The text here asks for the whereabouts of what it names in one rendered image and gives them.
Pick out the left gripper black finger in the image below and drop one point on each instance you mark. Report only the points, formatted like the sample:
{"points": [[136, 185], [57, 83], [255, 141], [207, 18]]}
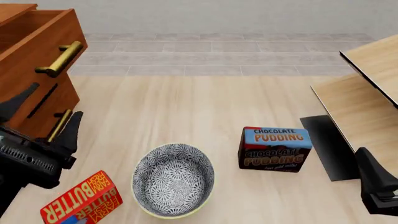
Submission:
{"points": [[19, 100], [72, 135]]}

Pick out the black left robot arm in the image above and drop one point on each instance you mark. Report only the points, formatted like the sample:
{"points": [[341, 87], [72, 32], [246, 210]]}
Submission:
{"points": [[6, 193]]}

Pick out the wooden cabinet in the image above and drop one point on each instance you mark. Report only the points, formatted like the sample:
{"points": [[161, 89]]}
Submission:
{"points": [[12, 12]]}

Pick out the pale wood black-edged furniture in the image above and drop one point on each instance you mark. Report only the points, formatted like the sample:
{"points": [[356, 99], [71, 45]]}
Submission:
{"points": [[357, 100]]}

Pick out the black-white patterned bowl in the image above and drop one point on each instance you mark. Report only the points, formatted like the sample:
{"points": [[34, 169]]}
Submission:
{"points": [[172, 182]]}

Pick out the red butter box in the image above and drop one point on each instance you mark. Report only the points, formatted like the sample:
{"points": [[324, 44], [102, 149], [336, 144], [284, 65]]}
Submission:
{"points": [[81, 200]]}

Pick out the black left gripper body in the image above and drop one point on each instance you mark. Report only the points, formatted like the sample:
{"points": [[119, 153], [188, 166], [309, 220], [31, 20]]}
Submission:
{"points": [[28, 158]]}

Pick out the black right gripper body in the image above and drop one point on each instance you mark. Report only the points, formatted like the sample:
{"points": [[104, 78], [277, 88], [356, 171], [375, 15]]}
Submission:
{"points": [[381, 205]]}

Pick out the chocolate pudding box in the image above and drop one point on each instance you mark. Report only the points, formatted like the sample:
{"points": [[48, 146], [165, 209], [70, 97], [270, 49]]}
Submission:
{"points": [[275, 149]]}

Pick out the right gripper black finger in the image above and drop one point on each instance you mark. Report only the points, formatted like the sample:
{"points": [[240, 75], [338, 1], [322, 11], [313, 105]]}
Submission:
{"points": [[371, 170]]}

